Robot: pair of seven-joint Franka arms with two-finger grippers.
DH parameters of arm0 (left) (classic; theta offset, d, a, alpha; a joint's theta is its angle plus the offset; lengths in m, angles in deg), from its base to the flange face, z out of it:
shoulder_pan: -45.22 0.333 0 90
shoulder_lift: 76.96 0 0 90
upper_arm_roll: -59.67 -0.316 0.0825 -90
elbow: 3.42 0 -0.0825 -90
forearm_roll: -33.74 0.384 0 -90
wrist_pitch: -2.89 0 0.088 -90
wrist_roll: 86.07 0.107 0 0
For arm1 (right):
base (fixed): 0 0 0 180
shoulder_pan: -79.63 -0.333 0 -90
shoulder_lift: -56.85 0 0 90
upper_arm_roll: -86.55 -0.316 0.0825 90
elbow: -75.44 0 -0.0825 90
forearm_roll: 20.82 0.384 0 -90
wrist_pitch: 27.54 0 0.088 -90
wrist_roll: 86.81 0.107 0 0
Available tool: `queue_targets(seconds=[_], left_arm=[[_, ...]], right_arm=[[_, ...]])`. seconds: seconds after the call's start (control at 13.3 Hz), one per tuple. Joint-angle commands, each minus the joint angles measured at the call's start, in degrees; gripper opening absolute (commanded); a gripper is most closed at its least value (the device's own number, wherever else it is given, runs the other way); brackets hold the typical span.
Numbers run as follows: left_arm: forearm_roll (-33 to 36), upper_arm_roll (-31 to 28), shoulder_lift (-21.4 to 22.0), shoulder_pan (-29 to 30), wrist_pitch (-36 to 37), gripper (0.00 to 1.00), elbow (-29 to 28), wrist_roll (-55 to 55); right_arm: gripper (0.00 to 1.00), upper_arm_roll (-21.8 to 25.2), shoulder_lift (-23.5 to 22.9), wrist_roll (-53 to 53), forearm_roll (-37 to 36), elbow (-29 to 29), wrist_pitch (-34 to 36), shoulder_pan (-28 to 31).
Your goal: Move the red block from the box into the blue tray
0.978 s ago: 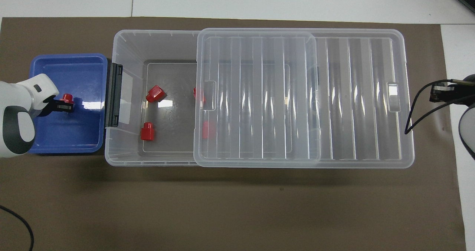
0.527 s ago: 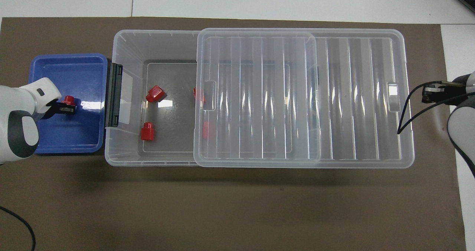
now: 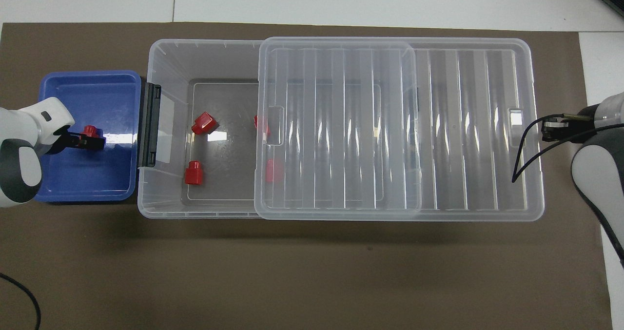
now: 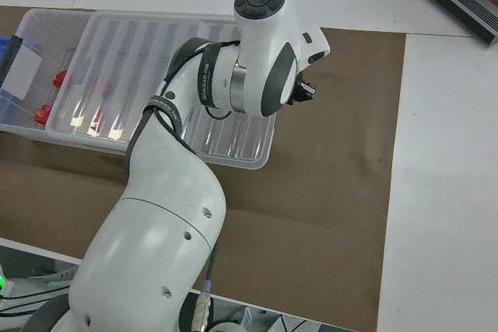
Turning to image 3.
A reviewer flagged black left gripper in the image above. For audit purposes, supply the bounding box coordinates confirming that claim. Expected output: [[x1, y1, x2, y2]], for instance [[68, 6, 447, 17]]
[[48, 125, 106, 156]]

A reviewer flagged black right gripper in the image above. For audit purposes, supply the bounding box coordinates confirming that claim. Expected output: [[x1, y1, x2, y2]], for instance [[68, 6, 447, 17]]
[[541, 114, 603, 144]]

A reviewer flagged clear ribbed plastic lid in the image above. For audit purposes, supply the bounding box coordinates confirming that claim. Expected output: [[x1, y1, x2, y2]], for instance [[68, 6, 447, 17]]
[[254, 36, 546, 222]]

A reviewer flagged blue plastic tray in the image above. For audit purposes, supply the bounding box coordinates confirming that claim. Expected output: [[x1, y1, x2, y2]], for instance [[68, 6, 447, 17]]
[[33, 70, 142, 203]]

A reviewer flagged clear plastic storage box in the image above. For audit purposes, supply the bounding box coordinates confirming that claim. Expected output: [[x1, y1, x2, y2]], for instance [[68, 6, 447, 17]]
[[137, 39, 423, 220]]

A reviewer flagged brown table mat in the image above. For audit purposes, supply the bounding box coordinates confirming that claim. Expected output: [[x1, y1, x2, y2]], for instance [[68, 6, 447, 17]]
[[0, 22, 613, 330]]

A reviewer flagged black box latch handle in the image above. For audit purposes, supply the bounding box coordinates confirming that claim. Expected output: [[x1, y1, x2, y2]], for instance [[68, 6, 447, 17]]
[[138, 78, 163, 169]]

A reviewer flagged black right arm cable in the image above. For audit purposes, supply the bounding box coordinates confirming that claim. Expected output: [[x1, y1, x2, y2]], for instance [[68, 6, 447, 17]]
[[511, 114, 601, 184]]

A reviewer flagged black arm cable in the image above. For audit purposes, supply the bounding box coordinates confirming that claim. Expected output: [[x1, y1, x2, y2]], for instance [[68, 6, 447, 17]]
[[0, 272, 42, 330], [511, 114, 601, 184]]

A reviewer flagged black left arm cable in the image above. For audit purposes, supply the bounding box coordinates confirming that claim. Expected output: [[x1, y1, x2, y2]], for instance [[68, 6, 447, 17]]
[[0, 272, 42, 330]]

